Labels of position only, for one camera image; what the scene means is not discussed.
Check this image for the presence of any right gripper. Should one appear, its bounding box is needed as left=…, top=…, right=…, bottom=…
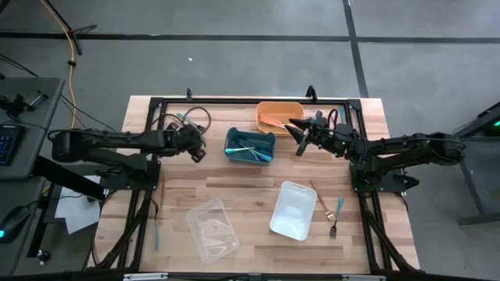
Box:
left=284, top=111, right=355, bottom=157

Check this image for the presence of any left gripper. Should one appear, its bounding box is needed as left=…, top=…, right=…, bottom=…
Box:
left=166, top=121, right=207, bottom=164

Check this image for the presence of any pink handled utensil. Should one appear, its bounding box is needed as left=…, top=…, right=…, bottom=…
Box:
left=260, top=116, right=287, bottom=129
left=259, top=112, right=288, bottom=125

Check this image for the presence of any teal plastic bin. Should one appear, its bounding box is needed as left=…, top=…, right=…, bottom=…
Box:
left=224, top=126, right=277, bottom=166

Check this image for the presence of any blue metallic utensil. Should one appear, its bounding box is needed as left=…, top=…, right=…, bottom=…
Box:
left=241, top=140, right=273, bottom=162

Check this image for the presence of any teal iridescent fork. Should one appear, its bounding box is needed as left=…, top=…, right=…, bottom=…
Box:
left=233, top=134, right=273, bottom=151

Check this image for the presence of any thin gold utensil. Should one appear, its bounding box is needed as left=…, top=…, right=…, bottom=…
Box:
left=159, top=174, right=166, bottom=220

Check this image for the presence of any gold fork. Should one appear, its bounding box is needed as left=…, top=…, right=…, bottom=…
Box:
left=309, top=179, right=336, bottom=222

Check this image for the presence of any clear plastic bin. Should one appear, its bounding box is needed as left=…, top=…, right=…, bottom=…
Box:
left=186, top=197, right=241, bottom=264

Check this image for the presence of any orange plastic bin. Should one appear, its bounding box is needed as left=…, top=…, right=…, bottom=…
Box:
left=255, top=101, right=305, bottom=137

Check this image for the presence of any white plastic bin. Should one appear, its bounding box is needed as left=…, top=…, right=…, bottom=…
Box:
left=269, top=180, right=318, bottom=242

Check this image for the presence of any black desk leg bar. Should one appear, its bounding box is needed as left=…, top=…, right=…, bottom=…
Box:
left=33, top=155, right=107, bottom=202

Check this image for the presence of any grey desk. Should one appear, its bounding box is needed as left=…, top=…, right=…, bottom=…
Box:
left=0, top=76, right=66, bottom=181
left=0, top=175, right=54, bottom=276

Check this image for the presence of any black tripod stand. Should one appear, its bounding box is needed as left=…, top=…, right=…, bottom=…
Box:
left=38, top=0, right=98, bottom=56

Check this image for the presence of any dark metal stand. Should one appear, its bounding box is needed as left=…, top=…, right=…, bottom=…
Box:
left=452, top=100, right=500, bottom=227

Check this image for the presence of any black clamp device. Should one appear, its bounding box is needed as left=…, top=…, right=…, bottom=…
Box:
left=0, top=90, right=51, bottom=118

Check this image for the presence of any black backlit keyboard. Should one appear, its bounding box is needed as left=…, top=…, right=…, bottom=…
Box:
left=0, top=123, right=21, bottom=168

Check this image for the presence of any black computer mouse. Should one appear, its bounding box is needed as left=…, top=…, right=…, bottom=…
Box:
left=0, top=205, right=31, bottom=244

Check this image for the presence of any black aluminium table frame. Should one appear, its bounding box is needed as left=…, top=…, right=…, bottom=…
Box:
left=87, top=95, right=421, bottom=274

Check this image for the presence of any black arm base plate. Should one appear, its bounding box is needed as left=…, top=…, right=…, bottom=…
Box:
left=100, top=159, right=162, bottom=191
left=349, top=162, right=421, bottom=195

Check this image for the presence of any silver metal bracket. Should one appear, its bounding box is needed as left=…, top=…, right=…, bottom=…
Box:
left=123, top=272, right=169, bottom=281
left=341, top=274, right=387, bottom=281

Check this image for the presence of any yellow cable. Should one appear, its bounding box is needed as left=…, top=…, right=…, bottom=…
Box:
left=38, top=0, right=79, bottom=132

